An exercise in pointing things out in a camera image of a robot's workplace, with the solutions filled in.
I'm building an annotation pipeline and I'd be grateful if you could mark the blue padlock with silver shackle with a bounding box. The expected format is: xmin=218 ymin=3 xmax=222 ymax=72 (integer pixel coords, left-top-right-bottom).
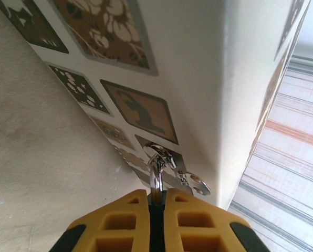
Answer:
xmin=147 ymin=151 xmax=166 ymax=252

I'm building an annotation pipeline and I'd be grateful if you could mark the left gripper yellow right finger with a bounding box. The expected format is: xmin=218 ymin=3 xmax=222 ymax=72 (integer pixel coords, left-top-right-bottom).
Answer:
xmin=164 ymin=188 xmax=267 ymax=252

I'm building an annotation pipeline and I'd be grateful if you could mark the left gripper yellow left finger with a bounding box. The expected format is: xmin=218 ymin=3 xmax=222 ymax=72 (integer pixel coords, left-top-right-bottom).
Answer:
xmin=53 ymin=190 xmax=151 ymax=252

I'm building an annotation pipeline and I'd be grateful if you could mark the silver metal hasp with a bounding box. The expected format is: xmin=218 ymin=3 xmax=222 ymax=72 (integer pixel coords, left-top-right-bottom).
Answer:
xmin=142 ymin=143 xmax=213 ymax=197

